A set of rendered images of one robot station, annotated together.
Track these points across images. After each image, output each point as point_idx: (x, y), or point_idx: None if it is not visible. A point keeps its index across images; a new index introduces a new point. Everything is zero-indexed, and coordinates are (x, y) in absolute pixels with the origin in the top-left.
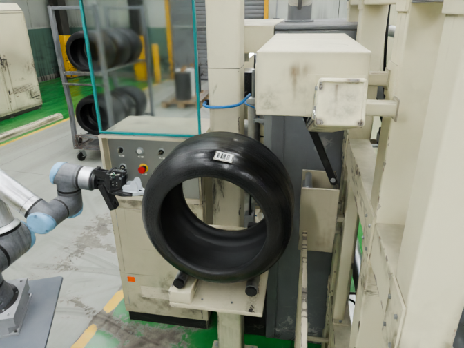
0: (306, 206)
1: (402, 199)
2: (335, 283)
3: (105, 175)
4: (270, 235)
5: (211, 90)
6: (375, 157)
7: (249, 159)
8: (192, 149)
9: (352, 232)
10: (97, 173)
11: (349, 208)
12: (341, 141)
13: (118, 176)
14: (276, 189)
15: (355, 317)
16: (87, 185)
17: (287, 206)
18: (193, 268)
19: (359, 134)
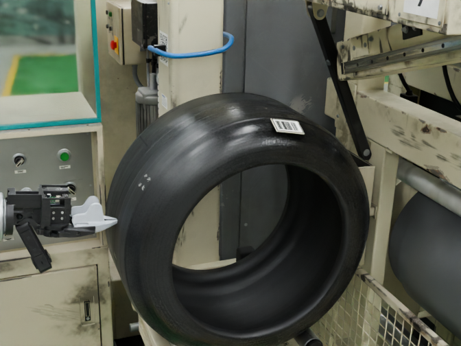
0: None
1: None
2: (354, 314)
3: (42, 201)
4: (351, 244)
5: (177, 27)
6: (425, 108)
7: (316, 126)
8: (226, 122)
9: (387, 227)
10: (16, 202)
11: (384, 192)
12: (323, 100)
13: (70, 198)
14: (356, 169)
15: None
16: (1, 228)
17: (367, 193)
18: (228, 336)
19: (370, 84)
